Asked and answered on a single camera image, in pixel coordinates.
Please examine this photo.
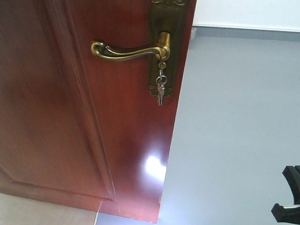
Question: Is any brown wooden door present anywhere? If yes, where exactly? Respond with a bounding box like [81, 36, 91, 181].
[0, 0, 196, 223]

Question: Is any black robot gripper part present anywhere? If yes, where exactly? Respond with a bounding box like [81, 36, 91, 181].
[271, 165, 300, 224]

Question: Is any silver key bunch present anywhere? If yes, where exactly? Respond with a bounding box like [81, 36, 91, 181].
[156, 61, 167, 106]

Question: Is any plywood base board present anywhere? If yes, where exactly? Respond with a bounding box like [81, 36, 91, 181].
[0, 194, 98, 225]

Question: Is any brass door handle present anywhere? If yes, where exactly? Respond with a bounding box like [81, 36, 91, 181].
[91, 31, 171, 61]

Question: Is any brass handle backplate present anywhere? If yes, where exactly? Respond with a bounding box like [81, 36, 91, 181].
[150, 0, 189, 98]

